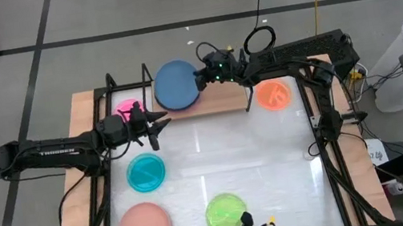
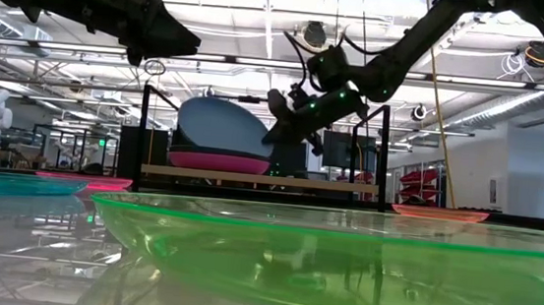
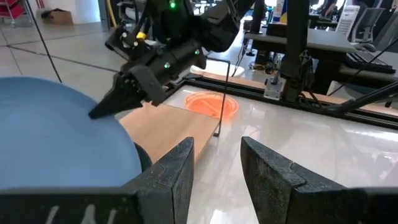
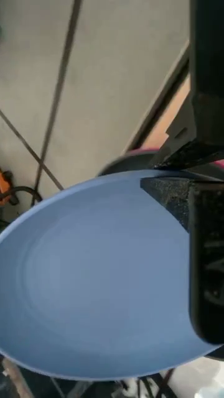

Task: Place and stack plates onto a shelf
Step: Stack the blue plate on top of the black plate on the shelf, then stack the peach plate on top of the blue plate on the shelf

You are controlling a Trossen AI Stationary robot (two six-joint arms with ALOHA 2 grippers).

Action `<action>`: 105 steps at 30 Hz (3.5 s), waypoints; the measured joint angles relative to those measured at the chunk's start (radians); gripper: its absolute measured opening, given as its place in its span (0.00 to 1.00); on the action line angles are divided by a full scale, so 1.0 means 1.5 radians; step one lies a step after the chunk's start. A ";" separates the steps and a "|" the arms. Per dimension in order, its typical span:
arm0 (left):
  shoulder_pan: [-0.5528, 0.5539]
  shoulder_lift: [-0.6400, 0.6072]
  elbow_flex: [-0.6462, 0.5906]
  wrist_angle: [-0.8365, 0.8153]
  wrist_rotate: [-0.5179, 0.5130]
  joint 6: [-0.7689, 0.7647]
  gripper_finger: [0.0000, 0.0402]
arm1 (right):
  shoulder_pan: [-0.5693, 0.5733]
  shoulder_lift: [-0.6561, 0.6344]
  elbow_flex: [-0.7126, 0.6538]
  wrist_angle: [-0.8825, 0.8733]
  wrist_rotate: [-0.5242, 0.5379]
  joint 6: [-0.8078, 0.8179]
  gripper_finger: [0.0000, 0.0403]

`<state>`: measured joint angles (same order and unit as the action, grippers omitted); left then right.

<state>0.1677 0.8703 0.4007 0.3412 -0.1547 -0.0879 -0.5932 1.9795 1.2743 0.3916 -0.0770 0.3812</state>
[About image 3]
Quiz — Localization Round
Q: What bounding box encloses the black aluminium table frame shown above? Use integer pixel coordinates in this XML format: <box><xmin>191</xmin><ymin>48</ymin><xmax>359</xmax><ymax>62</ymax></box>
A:
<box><xmin>174</xmin><ymin>0</ymin><xmax>398</xmax><ymax>130</ymax></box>

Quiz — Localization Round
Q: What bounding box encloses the red bin rack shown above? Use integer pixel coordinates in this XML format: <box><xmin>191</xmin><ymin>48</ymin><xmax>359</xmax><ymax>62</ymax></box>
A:
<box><xmin>0</xmin><ymin>0</ymin><xmax>26</xmax><ymax>20</ymax></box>

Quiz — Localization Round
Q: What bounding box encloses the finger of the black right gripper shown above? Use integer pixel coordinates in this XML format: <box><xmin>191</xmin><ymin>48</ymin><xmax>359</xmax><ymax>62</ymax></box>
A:
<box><xmin>88</xmin><ymin>73</ymin><xmax>146</xmax><ymax>119</ymax></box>

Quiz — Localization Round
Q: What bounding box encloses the cardboard box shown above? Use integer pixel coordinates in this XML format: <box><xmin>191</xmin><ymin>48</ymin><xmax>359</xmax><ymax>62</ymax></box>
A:
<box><xmin>41</xmin><ymin>8</ymin><xmax>75</xmax><ymax>26</ymax></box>

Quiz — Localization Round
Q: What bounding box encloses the light wooden base board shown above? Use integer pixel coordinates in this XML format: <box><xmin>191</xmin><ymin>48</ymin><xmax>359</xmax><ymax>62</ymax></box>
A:
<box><xmin>194</xmin><ymin>70</ymin><xmax>398</xmax><ymax>118</ymax></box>

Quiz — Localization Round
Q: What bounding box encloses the black keyboard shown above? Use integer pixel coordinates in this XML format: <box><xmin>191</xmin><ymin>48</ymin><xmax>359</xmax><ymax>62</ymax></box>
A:
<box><xmin>344</xmin><ymin>49</ymin><xmax>397</xmax><ymax>75</ymax></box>

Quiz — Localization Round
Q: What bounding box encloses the light blue opaque plate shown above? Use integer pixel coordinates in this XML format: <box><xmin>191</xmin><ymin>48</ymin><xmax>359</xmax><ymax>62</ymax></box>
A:
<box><xmin>0</xmin><ymin>76</ymin><xmax>143</xmax><ymax>190</ymax></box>

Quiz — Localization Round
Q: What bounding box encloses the orange translucent plate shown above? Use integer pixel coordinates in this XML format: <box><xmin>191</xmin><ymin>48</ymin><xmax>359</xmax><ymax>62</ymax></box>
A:
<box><xmin>183</xmin><ymin>91</ymin><xmax>240</xmax><ymax>121</ymax></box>

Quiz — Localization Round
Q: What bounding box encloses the black hanging cable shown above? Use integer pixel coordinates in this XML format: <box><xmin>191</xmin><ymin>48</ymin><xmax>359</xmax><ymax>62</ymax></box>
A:
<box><xmin>24</xmin><ymin>0</ymin><xmax>63</xmax><ymax>84</ymax></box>

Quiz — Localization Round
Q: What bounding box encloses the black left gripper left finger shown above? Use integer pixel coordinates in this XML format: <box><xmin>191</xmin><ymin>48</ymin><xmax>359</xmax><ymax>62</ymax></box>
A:
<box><xmin>0</xmin><ymin>136</ymin><xmax>195</xmax><ymax>224</ymax></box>

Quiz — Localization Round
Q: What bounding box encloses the yellow hanging cable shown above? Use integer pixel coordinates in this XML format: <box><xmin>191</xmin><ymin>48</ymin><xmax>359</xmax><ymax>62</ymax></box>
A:
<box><xmin>107</xmin><ymin>0</ymin><xmax>118</xmax><ymax>28</ymax></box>

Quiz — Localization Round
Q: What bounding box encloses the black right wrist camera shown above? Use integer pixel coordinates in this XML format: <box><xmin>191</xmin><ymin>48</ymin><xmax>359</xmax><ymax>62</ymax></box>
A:
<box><xmin>104</xmin><ymin>24</ymin><xmax>149</xmax><ymax>63</ymax></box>

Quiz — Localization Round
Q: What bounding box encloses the grey office chair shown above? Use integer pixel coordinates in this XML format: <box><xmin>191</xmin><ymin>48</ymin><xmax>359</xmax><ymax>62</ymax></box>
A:
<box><xmin>351</xmin><ymin>6</ymin><xmax>386</xmax><ymax>44</ymax></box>

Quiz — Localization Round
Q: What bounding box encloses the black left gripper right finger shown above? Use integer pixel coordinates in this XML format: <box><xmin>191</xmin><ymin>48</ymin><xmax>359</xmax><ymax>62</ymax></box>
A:
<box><xmin>241</xmin><ymin>136</ymin><xmax>398</xmax><ymax>224</ymax></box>

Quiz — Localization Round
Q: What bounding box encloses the grey desk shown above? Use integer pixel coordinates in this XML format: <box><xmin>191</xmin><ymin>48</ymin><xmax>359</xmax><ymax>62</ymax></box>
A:
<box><xmin>244</xmin><ymin>27</ymin><xmax>358</xmax><ymax>54</ymax></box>

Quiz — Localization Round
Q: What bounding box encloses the silver metal bracket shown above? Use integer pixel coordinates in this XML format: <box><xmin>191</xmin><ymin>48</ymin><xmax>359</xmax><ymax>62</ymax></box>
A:
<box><xmin>263</xmin><ymin>76</ymin><xmax>286</xmax><ymax>101</ymax></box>

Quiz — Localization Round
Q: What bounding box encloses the white paper sign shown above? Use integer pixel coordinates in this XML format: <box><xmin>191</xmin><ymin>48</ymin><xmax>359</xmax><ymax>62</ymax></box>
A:
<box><xmin>335</xmin><ymin>4</ymin><xmax>361</xmax><ymax>37</ymax></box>

